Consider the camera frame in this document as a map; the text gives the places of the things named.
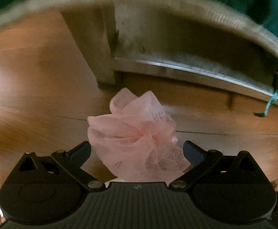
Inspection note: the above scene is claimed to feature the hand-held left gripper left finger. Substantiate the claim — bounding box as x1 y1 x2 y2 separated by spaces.
16 141 106 192

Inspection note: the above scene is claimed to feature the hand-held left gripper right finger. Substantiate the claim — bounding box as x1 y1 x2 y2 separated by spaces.
169 141 260 192

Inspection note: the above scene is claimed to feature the teal cord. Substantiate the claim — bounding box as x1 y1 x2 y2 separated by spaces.
253 89 278 118

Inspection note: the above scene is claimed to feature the grey wooden bed frame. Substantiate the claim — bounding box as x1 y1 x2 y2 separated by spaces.
62 3 278 110

